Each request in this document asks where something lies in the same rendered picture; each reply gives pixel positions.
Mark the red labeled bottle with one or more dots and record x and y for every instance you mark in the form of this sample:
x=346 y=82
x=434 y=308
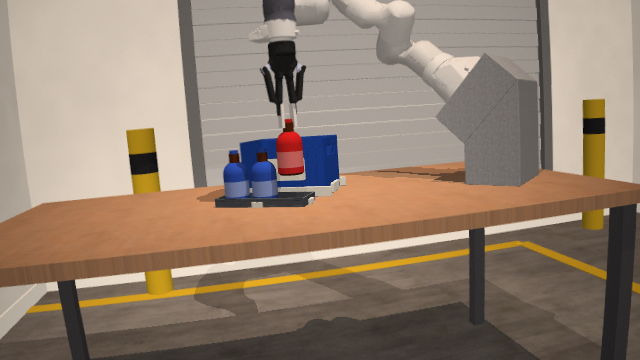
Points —
x=289 y=151

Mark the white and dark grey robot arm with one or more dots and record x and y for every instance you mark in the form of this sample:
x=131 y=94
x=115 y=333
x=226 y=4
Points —
x=441 y=71

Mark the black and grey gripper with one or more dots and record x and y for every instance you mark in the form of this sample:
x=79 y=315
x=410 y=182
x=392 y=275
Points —
x=282 y=60

